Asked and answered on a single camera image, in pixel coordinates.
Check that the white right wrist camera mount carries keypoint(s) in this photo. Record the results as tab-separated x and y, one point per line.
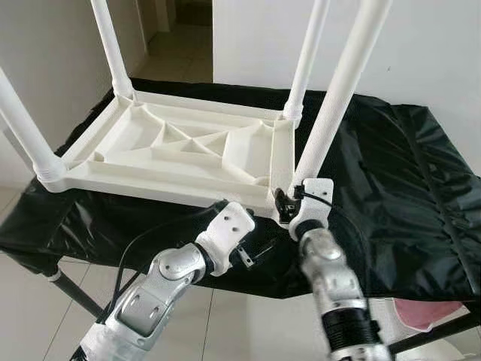
316	199

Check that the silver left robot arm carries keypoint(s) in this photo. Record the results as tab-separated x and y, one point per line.
146	301

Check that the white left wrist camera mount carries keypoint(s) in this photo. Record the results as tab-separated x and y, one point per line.
225	229

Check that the pink round object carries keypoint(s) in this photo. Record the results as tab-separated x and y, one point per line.
425	312

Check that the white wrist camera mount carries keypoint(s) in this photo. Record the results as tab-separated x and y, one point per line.
316	199
225	229

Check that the white plastic object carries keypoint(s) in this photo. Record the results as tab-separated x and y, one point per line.
451	351

